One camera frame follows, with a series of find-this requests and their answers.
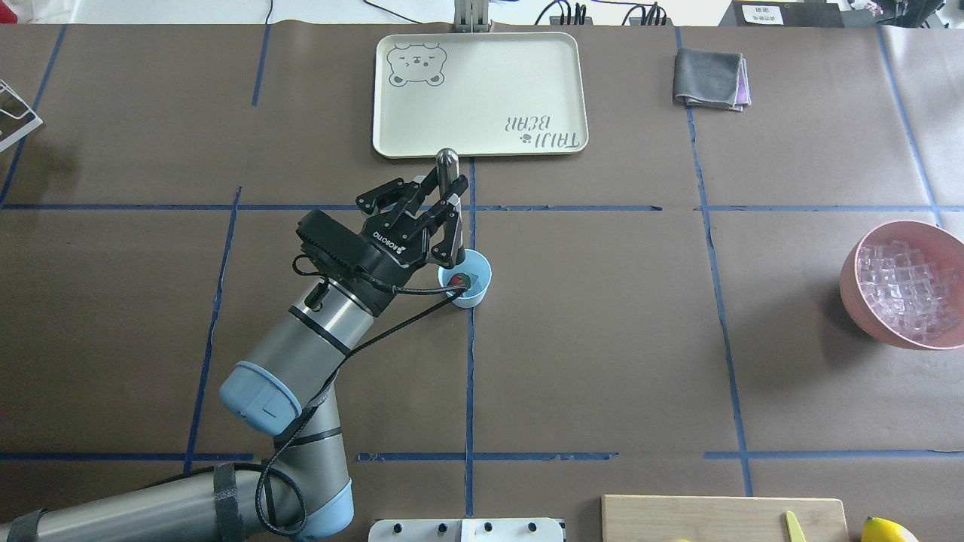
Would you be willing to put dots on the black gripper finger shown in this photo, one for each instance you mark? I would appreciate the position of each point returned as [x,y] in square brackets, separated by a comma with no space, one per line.
[446,214]
[393,198]

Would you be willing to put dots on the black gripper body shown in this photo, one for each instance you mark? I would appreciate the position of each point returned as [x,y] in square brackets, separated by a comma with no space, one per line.
[386,251]

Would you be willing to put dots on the steel muddler black tip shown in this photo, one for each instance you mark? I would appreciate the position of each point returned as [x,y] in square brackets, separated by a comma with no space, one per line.
[447,170]

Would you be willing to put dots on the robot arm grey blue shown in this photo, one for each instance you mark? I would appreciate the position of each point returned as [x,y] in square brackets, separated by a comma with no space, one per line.
[285,387]

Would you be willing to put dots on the light blue plastic cup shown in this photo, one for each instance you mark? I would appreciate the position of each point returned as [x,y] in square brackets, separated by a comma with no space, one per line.
[479,272]

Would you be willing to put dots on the pink bowl with ice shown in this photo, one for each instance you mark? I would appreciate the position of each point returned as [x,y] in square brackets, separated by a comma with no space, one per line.
[902,284]

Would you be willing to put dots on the cream bear tray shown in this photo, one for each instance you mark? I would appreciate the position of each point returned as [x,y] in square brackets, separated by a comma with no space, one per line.
[480,94]

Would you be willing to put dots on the dark grey folded cloth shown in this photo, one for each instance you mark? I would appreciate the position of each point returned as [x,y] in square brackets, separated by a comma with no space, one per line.
[711,79]

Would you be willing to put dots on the wooden cutting board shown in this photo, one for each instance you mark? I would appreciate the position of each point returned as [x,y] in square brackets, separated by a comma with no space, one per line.
[718,518]

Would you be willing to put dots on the yellow knife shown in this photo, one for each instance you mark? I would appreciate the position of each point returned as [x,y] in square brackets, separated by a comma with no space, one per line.
[793,528]

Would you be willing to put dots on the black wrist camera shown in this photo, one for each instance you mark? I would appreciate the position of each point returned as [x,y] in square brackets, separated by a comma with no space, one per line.
[333,249]

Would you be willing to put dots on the aluminium frame post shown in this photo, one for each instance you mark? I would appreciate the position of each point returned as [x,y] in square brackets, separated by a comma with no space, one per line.
[471,16]

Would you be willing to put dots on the white camera post with base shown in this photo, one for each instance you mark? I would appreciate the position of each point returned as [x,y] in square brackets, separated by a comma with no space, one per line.
[469,529]

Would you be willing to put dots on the white wire cup rack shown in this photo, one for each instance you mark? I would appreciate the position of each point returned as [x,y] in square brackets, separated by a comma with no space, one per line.
[18,118]

